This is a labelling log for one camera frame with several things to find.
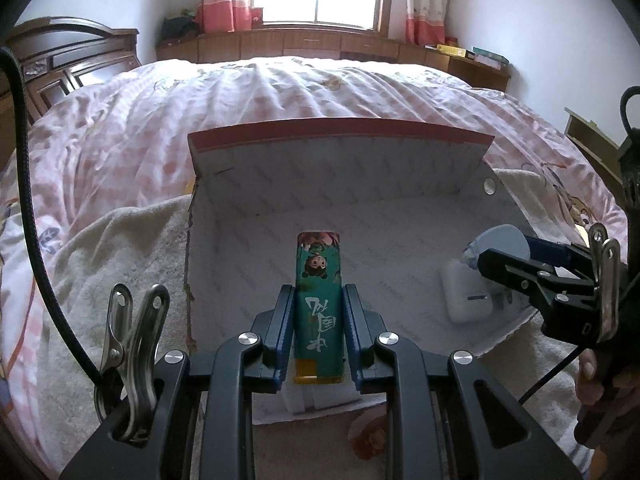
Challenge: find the curved blue-grey plastic part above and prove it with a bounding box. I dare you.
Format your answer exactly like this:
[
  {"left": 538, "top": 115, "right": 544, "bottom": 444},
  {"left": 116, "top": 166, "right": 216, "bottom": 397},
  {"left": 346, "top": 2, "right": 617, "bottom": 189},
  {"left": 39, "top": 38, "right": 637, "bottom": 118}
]
[{"left": 464, "top": 224, "right": 532, "bottom": 269}]

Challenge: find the person's right hand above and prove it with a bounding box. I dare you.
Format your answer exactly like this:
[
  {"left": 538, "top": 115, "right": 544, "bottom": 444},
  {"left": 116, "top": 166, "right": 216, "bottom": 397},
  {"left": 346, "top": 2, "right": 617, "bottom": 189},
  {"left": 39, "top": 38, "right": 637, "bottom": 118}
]
[{"left": 574, "top": 348, "right": 640, "bottom": 412}]

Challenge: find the thin black cable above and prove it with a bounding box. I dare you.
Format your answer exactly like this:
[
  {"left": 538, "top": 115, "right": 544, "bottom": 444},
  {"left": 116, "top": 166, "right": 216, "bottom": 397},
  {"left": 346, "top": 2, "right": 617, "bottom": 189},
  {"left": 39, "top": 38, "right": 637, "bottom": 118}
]
[{"left": 519, "top": 349, "right": 587, "bottom": 404}]

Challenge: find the dark clothes pile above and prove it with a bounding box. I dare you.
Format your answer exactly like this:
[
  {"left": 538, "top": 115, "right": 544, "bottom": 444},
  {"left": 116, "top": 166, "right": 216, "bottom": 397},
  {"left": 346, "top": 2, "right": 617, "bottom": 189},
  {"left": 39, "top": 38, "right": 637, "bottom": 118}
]
[{"left": 159, "top": 9, "right": 202, "bottom": 44}]

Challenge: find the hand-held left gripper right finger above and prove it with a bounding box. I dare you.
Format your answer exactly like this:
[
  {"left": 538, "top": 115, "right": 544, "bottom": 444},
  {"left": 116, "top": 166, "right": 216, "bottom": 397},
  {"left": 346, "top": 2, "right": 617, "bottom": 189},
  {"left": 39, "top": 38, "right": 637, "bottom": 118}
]
[{"left": 342, "top": 283, "right": 583, "bottom": 480}]

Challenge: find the yellow book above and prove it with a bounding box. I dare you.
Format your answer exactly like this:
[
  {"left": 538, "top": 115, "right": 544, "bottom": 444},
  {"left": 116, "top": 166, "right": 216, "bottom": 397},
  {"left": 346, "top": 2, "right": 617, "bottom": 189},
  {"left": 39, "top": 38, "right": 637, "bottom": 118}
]
[{"left": 435, "top": 43, "right": 477, "bottom": 58}]

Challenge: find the pink cartoon print duvet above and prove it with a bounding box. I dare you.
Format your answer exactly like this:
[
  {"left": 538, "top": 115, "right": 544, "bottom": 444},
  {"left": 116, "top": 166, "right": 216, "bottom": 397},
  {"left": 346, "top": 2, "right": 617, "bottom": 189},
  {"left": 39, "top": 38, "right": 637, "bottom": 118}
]
[{"left": 0, "top": 57, "right": 632, "bottom": 461}]

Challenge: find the red cardboard box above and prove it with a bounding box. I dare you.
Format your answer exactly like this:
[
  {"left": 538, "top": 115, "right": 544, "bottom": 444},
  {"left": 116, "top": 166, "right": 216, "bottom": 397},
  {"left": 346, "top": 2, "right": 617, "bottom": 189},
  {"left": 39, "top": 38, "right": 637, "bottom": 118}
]
[{"left": 185, "top": 120, "right": 540, "bottom": 429}]

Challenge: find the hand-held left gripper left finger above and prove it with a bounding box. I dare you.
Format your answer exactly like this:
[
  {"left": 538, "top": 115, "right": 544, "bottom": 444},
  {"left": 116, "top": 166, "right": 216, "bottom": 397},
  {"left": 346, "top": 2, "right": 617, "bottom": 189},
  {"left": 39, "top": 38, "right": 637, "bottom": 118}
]
[{"left": 60, "top": 284, "right": 297, "bottom": 480}]

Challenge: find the metal spring clip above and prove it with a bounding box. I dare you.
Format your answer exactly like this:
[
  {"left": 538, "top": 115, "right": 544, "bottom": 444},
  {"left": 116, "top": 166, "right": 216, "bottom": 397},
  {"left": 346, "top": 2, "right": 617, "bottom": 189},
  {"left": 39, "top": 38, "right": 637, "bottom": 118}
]
[
  {"left": 587, "top": 222, "right": 624, "bottom": 344},
  {"left": 94, "top": 282, "right": 172, "bottom": 444}
]

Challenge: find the green cartoon print lighter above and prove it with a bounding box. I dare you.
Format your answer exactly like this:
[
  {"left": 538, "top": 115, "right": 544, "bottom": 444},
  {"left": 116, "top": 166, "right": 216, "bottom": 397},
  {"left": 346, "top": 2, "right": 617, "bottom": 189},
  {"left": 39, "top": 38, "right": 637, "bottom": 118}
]
[{"left": 292, "top": 231, "right": 347, "bottom": 387}]

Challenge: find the beige towel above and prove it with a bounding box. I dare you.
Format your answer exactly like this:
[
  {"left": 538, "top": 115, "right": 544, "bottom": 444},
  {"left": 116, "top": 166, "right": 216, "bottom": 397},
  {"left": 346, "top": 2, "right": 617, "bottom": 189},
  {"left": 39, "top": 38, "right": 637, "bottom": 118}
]
[{"left": 47, "top": 167, "right": 632, "bottom": 480}]

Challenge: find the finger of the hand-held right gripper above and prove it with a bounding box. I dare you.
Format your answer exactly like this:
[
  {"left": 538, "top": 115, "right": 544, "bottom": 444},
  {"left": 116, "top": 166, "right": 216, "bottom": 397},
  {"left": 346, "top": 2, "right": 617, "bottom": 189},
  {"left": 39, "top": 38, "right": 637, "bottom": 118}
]
[
  {"left": 522, "top": 236, "right": 597, "bottom": 282},
  {"left": 477, "top": 246, "right": 597, "bottom": 312}
]

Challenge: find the white earbud case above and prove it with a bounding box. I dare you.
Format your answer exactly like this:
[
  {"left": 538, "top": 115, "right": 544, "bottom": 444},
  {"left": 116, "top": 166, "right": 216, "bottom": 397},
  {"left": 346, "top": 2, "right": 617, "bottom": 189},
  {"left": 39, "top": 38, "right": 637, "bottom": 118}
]
[{"left": 439, "top": 258, "right": 494, "bottom": 324}]

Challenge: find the light wooden furniture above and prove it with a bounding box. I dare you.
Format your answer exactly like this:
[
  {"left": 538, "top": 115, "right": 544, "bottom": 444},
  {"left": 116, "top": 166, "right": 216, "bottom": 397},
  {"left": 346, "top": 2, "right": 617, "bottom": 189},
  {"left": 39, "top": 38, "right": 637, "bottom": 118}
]
[{"left": 564, "top": 106, "right": 627, "bottom": 182}]

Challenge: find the dark wooden headboard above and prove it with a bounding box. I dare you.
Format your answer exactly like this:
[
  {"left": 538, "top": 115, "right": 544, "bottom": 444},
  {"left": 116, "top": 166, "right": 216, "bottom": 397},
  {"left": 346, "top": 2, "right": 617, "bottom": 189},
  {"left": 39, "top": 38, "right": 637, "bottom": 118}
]
[{"left": 0, "top": 16, "right": 142, "bottom": 172}]

